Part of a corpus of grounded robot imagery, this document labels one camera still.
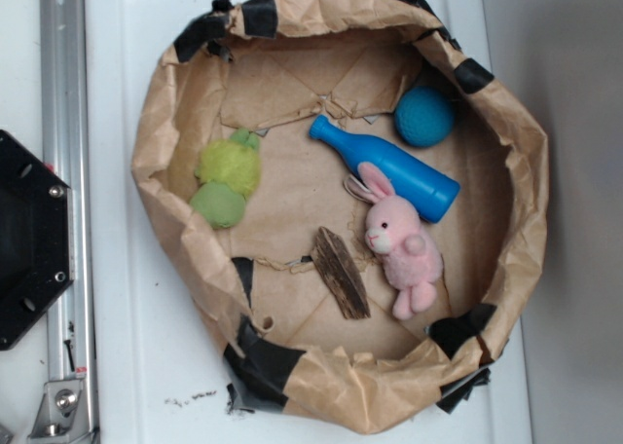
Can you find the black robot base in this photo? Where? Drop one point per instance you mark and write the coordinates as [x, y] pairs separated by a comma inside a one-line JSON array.
[[35, 243]]

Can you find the brown wood chip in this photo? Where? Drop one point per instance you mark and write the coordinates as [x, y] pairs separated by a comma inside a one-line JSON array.
[[340, 274]]

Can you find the brown paper bag bin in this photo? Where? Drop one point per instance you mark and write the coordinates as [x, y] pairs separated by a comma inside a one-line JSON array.
[[270, 66]]

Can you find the green plush toy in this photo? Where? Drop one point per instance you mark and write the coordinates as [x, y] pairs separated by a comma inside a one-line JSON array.
[[229, 172]]

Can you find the pink plush bunny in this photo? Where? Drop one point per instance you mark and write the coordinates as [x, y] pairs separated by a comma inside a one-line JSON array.
[[394, 233]]

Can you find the blue plastic bottle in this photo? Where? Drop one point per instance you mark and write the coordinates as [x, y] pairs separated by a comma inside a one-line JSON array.
[[430, 191]]

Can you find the blue textured ball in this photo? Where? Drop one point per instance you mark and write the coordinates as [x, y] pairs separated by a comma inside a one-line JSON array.
[[424, 117]]

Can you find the aluminium extrusion rail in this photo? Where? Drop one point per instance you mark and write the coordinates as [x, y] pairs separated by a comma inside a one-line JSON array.
[[71, 333]]

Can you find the metal corner bracket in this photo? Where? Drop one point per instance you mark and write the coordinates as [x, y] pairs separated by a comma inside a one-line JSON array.
[[64, 416]]

